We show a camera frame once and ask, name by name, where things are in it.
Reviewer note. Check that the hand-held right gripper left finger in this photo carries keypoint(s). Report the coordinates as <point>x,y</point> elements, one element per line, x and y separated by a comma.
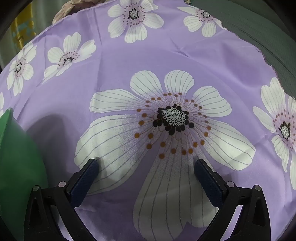
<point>84,183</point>

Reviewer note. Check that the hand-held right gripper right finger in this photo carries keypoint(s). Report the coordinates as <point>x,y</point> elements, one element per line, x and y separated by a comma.
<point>209,183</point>

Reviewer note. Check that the green plastic bowl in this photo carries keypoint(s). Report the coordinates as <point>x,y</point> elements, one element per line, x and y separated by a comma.
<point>18,162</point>

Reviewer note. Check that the purple floral cloth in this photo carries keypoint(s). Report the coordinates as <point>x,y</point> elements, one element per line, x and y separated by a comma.
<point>115,69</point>

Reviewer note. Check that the yellow patterned curtain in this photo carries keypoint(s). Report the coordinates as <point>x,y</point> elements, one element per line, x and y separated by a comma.
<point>23,25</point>

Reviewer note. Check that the pink crumpled cloth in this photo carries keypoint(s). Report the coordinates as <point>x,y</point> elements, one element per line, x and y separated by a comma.
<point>67,9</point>

